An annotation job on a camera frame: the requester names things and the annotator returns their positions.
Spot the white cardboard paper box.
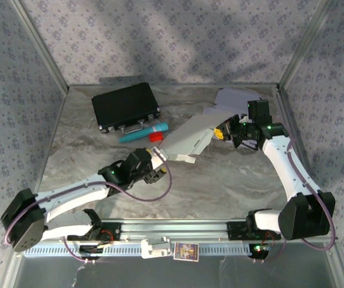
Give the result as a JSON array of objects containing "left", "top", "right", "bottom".
[{"left": 158, "top": 112, "right": 235, "bottom": 164}]

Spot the teal flashlight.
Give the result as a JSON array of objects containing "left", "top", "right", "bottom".
[{"left": 119, "top": 122, "right": 169, "bottom": 144}]

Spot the colourful picture card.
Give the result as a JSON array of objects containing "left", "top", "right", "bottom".
[{"left": 173, "top": 242, "right": 200, "bottom": 262}]

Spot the black controller board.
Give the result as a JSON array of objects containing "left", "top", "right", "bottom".
[
  {"left": 248, "top": 243, "right": 270, "bottom": 259},
  {"left": 78, "top": 244, "right": 105, "bottom": 260}
]

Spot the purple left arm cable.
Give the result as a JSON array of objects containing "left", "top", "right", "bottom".
[{"left": 5, "top": 149, "right": 173, "bottom": 265}]

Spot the aluminium frame side rail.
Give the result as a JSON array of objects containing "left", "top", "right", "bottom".
[
  {"left": 278, "top": 85, "right": 344, "bottom": 288},
  {"left": 2, "top": 86, "right": 70, "bottom": 288}
]

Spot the aluminium front rail beam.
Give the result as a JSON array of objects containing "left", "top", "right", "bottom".
[{"left": 12, "top": 218, "right": 339, "bottom": 243}]

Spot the black briefcase with chrome handle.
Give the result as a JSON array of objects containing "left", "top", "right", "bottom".
[{"left": 91, "top": 82, "right": 162, "bottom": 134}]

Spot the white plastic bracket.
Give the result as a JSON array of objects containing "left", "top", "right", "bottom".
[{"left": 140, "top": 236, "right": 172, "bottom": 259}]

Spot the aluminium frame post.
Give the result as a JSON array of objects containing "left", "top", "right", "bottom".
[
  {"left": 276, "top": 0, "right": 337, "bottom": 91},
  {"left": 9, "top": 0, "right": 70, "bottom": 92}
]

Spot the slotted grey cable duct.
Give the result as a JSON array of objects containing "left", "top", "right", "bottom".
[{"left": 23, "top": 242, "right": 270, "bottom": 258}]

